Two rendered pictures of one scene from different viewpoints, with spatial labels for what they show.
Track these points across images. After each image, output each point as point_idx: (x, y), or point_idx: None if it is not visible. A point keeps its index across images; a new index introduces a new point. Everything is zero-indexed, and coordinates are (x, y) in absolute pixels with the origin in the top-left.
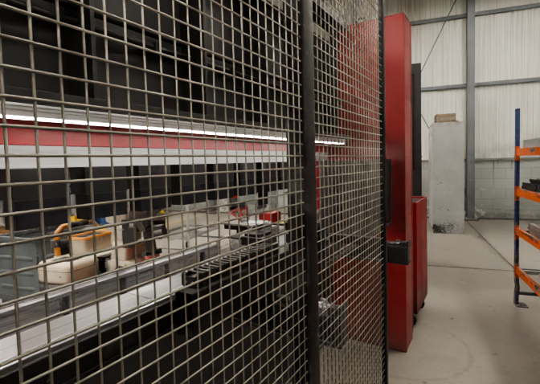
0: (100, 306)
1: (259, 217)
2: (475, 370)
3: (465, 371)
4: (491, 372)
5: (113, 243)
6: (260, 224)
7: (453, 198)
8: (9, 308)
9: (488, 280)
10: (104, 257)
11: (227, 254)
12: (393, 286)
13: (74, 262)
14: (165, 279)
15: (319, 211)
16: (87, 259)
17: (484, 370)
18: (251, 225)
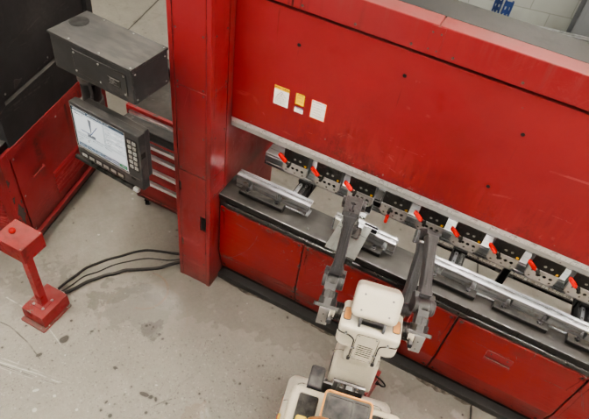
0: (564, 277)
1: (24, 255)
2: (290, 184)
3: (292, 188)
4: (292, 177)
5: (378, 365)
6: (365, 222)
7: None
8: (576, 319)
9: (110, 101)
10: (359, 394)
11: (391, 258)
12: (266, 179)
13: (390, 415)
14: (522, 262)
15: (251, 173)
16: (373, 408)
17: (290, 180)
18: (372, 228)
